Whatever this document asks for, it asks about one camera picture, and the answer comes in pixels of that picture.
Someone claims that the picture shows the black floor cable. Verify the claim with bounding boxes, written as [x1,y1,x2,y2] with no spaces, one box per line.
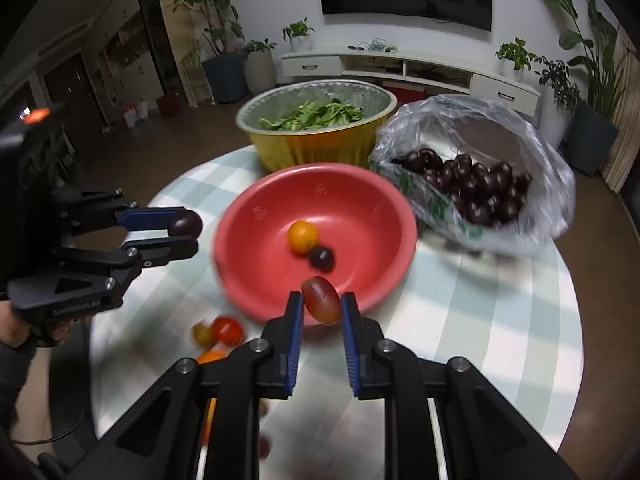
[11,410,92,447]

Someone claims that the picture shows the pile of dark cherries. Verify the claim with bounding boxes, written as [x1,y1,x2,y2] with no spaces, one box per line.
[400,147,532,227]

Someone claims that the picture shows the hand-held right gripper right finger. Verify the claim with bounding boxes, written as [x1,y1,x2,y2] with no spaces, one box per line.
[341,291,581,480]

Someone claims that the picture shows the person's left hand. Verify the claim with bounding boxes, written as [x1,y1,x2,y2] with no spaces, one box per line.
[0,299,75,348]

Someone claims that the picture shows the small plant in white pot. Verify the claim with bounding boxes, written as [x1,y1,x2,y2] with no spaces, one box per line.
[495,37,538,83]
[282,17,316,53]

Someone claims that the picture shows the plant in white tall pot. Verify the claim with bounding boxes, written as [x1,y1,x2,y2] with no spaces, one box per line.
[535,57,581,148]

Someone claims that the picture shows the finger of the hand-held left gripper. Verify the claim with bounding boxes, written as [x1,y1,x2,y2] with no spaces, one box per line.
[52,187,188,241]
[50,236,200,291]

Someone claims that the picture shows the red plastic colander bowl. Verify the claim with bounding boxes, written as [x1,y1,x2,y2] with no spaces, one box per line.
[214,162,420,327]

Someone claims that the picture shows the beige curtain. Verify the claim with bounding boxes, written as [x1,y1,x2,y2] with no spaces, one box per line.
[600,25,640,196]

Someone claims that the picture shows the large-leaf plant in dark pot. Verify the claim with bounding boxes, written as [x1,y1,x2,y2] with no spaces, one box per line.
[529,0,623,177]

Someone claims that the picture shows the green leafy vegetables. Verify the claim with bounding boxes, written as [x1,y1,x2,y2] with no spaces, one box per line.
[259,99,365,133]

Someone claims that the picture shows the red tomato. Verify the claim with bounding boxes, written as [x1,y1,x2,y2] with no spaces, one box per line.
[210,315,246,347]

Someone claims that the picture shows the gold foil bowl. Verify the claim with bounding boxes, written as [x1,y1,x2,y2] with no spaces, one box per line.
[236,79,398,173]

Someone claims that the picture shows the white television cabinet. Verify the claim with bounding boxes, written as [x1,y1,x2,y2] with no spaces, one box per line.
[280,46,543,118]

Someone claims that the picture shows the clear plastic bag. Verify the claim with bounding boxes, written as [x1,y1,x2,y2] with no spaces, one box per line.
[369,94,577,256]

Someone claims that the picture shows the red grape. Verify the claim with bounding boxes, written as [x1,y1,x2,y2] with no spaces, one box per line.
[301,276,344,325]

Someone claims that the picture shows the checked tablecloth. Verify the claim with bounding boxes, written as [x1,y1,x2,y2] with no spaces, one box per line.
[89,147,586,480]

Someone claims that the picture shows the plant in cream tall pot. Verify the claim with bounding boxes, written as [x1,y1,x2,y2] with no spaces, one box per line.
[242,39,277,95]

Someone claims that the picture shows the person's left forearm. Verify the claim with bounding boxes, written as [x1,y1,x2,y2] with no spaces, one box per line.
[0,341,40,436]

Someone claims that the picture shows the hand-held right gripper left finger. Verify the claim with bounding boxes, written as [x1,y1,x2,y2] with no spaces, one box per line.
[65,291,305,480]

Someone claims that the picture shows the tangle of cables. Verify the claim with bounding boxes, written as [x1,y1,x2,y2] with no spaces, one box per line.
[350,37,398,53]

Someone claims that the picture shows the tall plant in dark pot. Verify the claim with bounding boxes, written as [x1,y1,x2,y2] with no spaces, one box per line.
[172,0,251,106]

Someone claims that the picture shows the red bucket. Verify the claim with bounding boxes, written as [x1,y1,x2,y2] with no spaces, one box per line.
[156,92,182,120]

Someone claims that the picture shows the dark avocado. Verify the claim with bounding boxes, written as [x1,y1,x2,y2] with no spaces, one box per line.
[167,210,204,239]

